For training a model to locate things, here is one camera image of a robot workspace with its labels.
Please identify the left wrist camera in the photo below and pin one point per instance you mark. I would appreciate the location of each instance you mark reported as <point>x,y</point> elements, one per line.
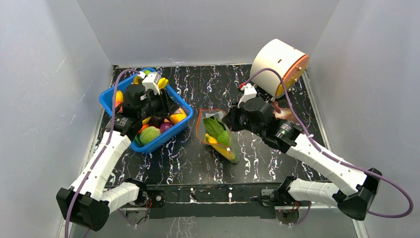
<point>150,82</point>

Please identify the blue plastic basket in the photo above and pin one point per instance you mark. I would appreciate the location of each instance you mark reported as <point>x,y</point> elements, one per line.
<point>145,109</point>

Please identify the clear zip top bag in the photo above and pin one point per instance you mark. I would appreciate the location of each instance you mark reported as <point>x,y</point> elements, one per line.
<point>201,130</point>

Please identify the dark purple plum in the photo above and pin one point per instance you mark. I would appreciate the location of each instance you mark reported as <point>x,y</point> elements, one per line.
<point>156,121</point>

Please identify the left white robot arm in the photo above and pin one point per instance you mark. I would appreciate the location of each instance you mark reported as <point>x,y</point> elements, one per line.
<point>85,202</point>

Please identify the white cylindrical container orange lid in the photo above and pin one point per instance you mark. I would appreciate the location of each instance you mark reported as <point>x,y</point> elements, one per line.
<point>289,62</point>

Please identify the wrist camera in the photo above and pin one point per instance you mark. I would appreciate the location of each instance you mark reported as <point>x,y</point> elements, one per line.
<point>248,91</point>
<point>150,82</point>

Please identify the green leaf vegetable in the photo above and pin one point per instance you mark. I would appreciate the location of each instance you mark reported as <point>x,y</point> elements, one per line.
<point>216,128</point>

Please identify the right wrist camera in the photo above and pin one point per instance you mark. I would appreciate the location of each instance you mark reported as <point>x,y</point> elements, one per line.
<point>248,91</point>

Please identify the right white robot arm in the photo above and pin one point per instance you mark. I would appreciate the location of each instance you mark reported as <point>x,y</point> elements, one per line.
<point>350,190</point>

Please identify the pale green cabbage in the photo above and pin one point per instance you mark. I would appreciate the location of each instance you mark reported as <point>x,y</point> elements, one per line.
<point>148,135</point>

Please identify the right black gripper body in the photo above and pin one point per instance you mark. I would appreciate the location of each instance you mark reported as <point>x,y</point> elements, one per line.
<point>234,116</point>

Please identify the yellow lemon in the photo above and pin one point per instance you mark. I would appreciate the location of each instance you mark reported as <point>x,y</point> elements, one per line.
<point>118,98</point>

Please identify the yellow bell pepper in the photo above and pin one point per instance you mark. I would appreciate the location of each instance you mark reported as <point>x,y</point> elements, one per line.
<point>178,116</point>

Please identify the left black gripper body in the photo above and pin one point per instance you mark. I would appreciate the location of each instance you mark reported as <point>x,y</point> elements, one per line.
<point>157,105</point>

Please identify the yellow banana bunch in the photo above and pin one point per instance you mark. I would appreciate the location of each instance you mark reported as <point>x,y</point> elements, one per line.
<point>138,81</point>

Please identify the dark book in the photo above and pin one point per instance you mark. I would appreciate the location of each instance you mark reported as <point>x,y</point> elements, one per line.
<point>283,113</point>

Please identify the purple red onion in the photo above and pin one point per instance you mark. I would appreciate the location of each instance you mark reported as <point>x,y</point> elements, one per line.
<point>165,126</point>

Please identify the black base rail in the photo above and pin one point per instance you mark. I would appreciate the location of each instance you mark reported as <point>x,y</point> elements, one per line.
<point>219,200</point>

